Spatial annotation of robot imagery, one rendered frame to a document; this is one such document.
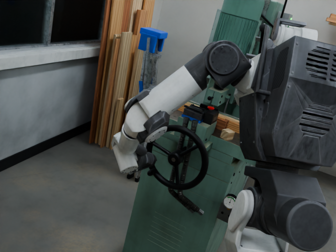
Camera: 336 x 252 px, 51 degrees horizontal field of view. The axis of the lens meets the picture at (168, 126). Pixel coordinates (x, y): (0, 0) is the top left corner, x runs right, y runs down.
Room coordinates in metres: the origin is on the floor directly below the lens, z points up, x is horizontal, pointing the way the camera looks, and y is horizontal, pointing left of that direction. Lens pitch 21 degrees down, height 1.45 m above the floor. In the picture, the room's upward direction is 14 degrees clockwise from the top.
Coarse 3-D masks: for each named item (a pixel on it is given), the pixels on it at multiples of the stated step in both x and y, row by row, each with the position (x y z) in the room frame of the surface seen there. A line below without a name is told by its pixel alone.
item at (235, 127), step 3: (183, 105) 1.72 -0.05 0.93; (180, 108) 1.72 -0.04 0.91; (183, 108) 1.72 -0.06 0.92; (228, 123) 1.63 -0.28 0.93; (231, 123) 1.62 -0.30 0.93; (234, 123) 1.62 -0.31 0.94; (237, 123) 1.63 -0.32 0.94; (228, 126) 1.63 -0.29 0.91; (231, 126) 1.62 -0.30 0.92; (234, 126) 1.62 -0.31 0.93; (237, 126) 1.61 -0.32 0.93; (231, 129) 1.62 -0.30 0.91; (234, 129) 1.61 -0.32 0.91; (237, 129) 1.61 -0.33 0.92; (237, 132) 1.61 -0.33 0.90
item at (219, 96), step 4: (208, 88) 1.64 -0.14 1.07; (212, 88) 1.65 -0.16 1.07; (224, 88) 1.72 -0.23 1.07; (228, 88) 1.74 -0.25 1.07; (208, 92) 1.64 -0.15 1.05; (212, 92) 1.63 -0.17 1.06; (216, 92) 1.62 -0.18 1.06; (220, 92) 1.62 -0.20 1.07; (224, 92) 1.67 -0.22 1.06; (216, 96) 1.62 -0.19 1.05; (220, 96) 1.62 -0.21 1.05; (224, 96) 1.69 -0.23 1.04; (204, 100) 1.64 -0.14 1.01; (208, 100) 1.63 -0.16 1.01; (212, 100) 1.63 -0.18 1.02; (216, 100) 1.62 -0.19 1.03; (220, 100) 1.64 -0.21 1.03; (224, 100) 1.72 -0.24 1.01; (212, 104) 1.62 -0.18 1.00; (216, 104) 1.62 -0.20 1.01
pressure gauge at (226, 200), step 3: (228, 195) 1.38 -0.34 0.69; (231, 195) 1.38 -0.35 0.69; (234, 195) 1.38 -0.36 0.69; (225, 198) 1.38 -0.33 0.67; (228, 198) 1.37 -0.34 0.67; (231, 198) 1.37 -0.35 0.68; (234, 198) 1.36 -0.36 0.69; (225, 201) 1.38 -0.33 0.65; (228, 201) 1.37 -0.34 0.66; (231, 201) 1.37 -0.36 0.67; (234, 201) 1.36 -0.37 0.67; (225, 204) 1.37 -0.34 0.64; (228, 204) 1.37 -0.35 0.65; (231, 204) 1.36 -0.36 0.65; (228, 207) 1.37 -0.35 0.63; (231, 207) 1.36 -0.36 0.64
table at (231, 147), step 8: (176, 112) 1.68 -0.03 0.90; (176, 120) 1.56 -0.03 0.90; (176, 136) 1.45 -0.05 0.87; (216, 136) 1.49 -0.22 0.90; (184, 144) 1.43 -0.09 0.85; (192, 144) 1.42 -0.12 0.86; (208, 144) 1.45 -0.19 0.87; (216, 144) 1.48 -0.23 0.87; (224, 144) 1.47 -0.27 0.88; (232, 144) 1.46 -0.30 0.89; (224, 152) 1.46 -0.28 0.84; (232, 152) 1.45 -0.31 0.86; (240, 152) 1.44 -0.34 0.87; (248, 160) 1.42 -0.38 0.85
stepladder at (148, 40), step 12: (144, 36) 2.53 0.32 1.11; (156, 36) 2.52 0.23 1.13; (144, 48) 2.52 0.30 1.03; (156, 48) 2.64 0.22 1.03; (144, 60) 2.52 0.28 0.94; (156, 60) 2.65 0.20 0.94; (144, 72) 2.50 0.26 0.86; (156, 72) 2.68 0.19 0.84; (144, 84) 2.49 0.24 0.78; (144, 144) 2.60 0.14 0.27
